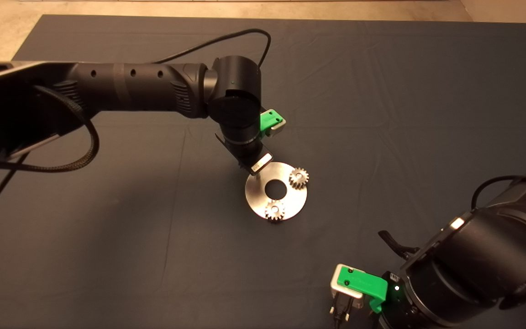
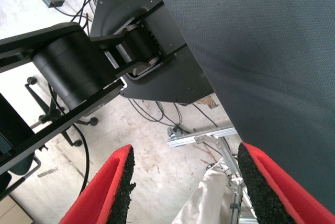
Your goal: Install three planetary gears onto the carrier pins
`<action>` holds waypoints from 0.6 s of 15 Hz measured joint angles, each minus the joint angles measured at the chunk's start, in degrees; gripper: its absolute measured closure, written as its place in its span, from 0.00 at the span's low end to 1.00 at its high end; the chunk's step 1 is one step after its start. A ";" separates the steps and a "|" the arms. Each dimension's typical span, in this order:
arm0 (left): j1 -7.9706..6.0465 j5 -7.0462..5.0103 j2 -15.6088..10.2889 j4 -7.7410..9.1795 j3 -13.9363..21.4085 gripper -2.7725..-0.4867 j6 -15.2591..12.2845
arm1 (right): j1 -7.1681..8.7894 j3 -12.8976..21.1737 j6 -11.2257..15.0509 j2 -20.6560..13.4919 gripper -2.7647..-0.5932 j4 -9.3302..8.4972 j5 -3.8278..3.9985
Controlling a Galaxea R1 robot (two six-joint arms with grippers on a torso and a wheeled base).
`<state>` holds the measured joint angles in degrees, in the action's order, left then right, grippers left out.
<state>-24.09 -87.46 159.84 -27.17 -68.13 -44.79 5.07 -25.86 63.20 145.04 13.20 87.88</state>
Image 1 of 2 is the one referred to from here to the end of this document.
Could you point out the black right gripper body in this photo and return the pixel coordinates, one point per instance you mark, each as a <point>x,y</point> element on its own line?
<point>395,301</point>

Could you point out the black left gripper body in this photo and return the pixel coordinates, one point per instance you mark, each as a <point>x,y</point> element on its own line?
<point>256,162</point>

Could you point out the small steel planetary gear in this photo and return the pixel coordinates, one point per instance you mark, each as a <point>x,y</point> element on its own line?
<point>275,211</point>
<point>298,177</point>

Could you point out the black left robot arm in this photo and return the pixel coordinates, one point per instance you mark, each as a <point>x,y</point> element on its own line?
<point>130,87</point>

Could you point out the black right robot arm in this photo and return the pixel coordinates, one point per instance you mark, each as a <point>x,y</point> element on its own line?
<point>482,265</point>

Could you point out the round metal carrier plate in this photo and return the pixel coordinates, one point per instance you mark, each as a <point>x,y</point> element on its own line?
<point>256,198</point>

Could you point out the dark grey table cloth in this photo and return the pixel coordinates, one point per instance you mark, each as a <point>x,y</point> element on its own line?
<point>381,91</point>

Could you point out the green right camera mount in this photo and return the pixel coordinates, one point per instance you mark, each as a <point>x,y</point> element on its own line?
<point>363,281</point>

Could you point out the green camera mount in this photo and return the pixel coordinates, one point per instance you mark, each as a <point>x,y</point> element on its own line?
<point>268,121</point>
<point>363,281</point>

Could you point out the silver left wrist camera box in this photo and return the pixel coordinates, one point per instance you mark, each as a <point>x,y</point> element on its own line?
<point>279,128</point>

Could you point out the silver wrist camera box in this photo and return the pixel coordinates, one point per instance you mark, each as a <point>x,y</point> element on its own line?
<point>338,288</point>
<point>279,128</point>

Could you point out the green left camera mount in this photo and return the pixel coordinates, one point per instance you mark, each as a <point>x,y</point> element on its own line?
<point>268,121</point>

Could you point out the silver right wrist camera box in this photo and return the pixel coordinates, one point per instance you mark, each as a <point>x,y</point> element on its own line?
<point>338,288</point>

